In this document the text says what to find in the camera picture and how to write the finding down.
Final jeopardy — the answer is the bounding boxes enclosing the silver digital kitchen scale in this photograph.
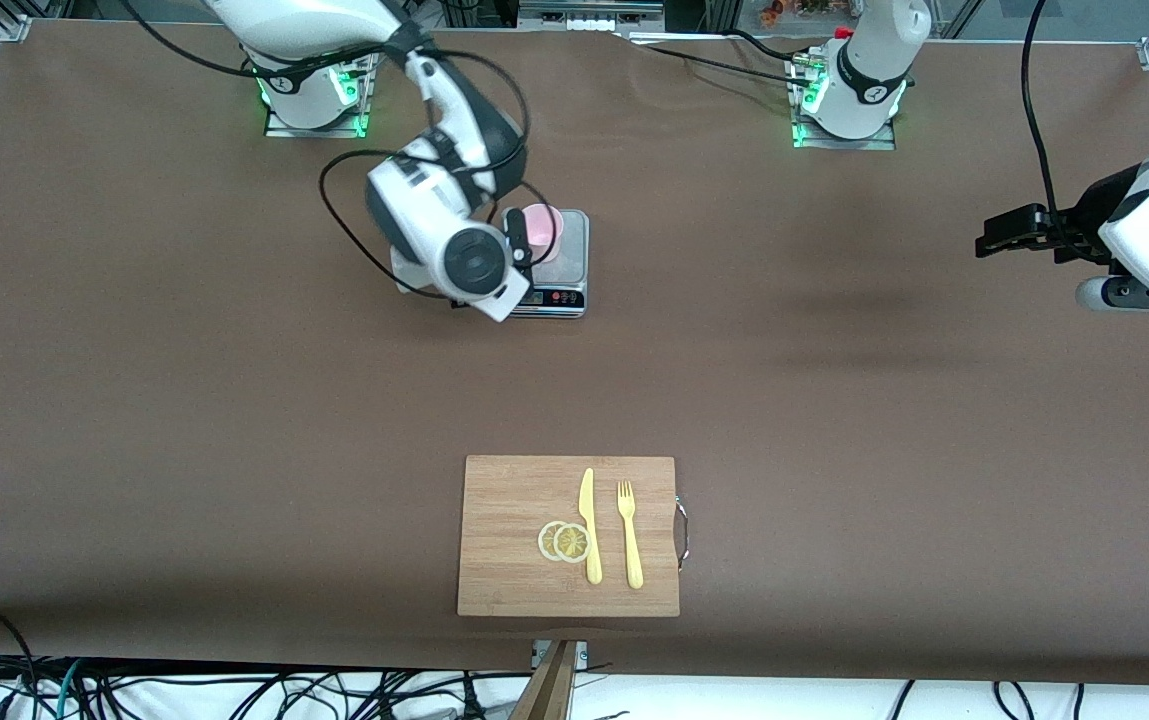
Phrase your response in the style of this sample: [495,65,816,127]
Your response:
[506,208,591,319]

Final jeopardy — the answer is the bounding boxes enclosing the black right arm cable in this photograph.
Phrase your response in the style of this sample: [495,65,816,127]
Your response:
[119,0,560,301]

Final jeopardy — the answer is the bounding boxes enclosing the wooden post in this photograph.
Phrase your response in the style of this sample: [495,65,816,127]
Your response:
[509,640,577,720]

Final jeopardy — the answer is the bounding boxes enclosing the long black base cable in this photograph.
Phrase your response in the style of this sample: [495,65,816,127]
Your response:
[634,42,820,91]

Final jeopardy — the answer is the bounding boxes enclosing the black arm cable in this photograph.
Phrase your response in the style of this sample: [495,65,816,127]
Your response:
[119,0,560,301]
[1021,0,1085,251]

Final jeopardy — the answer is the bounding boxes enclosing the bamboo cutting board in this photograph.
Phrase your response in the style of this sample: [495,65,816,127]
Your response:
[457,455,681,618]

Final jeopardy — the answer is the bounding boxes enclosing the pink plastic cup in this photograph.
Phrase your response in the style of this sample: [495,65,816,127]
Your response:
[522,203,565,264]

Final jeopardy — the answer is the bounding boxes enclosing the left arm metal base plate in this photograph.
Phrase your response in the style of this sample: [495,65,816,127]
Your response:
[792,120,897,152]

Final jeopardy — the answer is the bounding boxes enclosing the short black base cable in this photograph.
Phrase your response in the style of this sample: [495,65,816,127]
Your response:
[729,28,805,63]

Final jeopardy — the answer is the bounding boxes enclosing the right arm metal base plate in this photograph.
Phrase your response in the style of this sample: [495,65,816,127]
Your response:
[264,108,371,140]

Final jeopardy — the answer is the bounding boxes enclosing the brown table cover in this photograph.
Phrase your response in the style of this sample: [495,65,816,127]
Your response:
[0,18,1149,687]

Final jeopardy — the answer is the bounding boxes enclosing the teal floor cable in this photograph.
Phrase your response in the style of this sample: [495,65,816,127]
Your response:
[52,658,87,720]

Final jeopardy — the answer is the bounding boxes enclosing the yellow plastic fork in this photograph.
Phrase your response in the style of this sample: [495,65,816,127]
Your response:
[616,480,645,590]

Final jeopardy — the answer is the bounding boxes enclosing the grey power strip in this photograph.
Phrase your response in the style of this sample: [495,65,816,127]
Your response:
[519,0,667,33]

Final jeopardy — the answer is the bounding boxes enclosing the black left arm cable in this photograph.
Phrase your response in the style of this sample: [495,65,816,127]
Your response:
[1021,0,1085,251]

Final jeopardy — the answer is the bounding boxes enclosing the yellow plastic knife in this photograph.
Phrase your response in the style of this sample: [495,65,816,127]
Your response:
[578,467,604,586]

